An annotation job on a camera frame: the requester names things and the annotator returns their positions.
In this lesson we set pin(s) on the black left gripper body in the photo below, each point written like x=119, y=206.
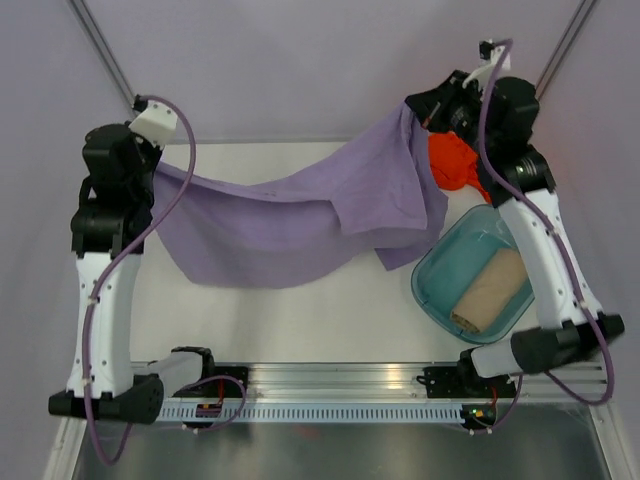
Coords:
x=149, y=153

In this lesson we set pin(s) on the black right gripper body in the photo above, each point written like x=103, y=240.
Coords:
x=459, y=110

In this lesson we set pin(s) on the purple t-shirt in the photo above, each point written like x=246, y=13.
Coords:
x=375, y=193

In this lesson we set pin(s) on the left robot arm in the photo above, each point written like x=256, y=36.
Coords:
x=108, y=229

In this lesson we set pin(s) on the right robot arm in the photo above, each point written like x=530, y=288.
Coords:
x=496, y=122

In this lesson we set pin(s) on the orange t-shirt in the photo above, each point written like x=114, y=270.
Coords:
x=453, y=163

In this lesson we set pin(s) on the teal plastic bin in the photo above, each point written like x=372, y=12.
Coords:
x=443, y=275

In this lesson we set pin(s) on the rolled beige t-shirt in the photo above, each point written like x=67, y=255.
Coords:
x=490, y=292

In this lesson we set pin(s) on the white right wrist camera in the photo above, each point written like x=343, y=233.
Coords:
x=494, y=59

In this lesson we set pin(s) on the left aluminium frame post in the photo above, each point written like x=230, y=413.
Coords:
x=102, y=49

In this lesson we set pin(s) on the aluminium frame post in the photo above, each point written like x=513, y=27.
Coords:
x=102, y=49
x=567, y=41

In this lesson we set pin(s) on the right aluminium frame post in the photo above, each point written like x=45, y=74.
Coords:
x=567, y=41

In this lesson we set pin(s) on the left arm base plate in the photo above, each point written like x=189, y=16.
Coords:
x=227, y=383

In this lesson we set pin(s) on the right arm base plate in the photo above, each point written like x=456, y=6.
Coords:
x=446, y=382

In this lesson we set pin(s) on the slotted cable duct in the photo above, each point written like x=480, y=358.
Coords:
x=348, y=413

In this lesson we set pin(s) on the aluminium mounting rail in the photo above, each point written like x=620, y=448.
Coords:
x=395, y=382

